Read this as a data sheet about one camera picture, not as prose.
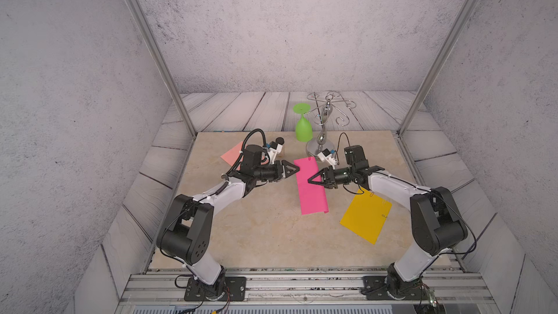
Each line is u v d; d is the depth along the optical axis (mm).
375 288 720
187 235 452
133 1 753
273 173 768
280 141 1044
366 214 910
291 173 808
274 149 807
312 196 802
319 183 789
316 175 808
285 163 780
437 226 466
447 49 871
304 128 978
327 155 820
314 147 1126
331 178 759
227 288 726
